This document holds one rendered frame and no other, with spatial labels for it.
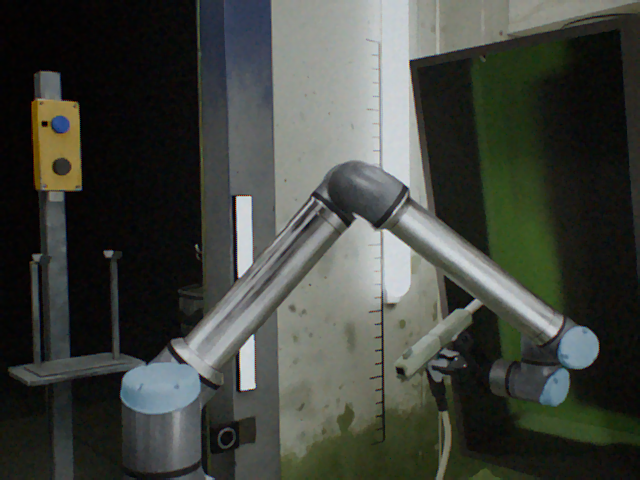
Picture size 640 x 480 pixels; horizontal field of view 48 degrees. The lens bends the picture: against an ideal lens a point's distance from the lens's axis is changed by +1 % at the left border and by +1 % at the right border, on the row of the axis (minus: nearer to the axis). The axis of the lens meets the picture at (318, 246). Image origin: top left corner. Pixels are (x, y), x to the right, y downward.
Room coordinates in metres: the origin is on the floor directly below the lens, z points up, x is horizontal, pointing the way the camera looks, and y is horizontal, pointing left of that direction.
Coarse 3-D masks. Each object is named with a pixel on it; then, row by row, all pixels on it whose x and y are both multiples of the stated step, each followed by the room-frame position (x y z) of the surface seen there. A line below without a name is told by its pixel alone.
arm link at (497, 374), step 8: (504, 360) 1.72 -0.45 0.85; (512, 360) 1.71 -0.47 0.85; (496, 368) 1.70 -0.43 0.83; (504, 368) 1.69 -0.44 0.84; (496, 376) 1.69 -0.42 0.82; (504, 376) 1.68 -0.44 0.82; (496, 384) 1.69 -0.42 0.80; (504, 384) 1.67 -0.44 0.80; (496, 392) 1.70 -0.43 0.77; (504, 392) 1.68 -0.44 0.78
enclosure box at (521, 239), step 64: (448, 64) 2.11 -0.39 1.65; (512, 64) 2.15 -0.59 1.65; (576, 64) 2.01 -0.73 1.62; (448, 128) 2.11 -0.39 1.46; (512, 128) 2.19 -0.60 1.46; (576, 128) 2.05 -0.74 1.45; (448, 192) 2.11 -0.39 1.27; (512, 192) 2.24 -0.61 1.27; (576, 192) 2.09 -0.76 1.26; (512, 256) 2.28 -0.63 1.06; (576, 256) 2.13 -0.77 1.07; (576, 320) 2.17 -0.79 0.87; (576, 384) 2.22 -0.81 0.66; (512, 448) 2.15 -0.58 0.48; (576, 448) 2.09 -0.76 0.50
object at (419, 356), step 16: (480, 304) 2.01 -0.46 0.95; (448, 320) 1.92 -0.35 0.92; (464, 320) 1.93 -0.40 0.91; (432, 336) 1.86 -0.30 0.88; (448, 336) 1.88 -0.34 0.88; (416, 352) 1.80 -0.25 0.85; (432, 352) 1.83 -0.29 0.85; (400, 368) 1.77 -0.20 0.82; (416, 368) 1.78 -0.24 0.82; (432, 384) 1.87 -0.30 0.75
